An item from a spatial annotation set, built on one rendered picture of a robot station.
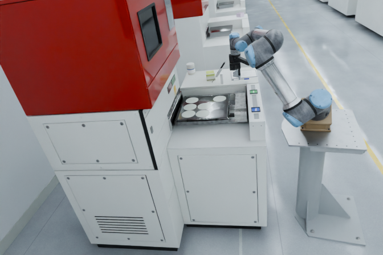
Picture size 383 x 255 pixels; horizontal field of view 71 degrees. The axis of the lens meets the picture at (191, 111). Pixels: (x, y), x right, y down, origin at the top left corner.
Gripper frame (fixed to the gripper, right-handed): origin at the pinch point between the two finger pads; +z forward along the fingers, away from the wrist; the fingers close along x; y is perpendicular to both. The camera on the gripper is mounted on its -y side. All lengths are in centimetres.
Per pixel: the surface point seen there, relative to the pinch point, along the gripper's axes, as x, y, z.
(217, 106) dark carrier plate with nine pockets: 25.6, 17.5, 8.9
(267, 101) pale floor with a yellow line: -140, -33, 106
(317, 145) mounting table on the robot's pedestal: 66, -42, 16
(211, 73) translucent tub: -6.9, 22.9, -3.3
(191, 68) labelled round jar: -23.2, 41.7, -2.6
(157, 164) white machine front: 84, 49, 10
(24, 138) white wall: 21, 198, 32
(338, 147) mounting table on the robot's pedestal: 68, -52, 16
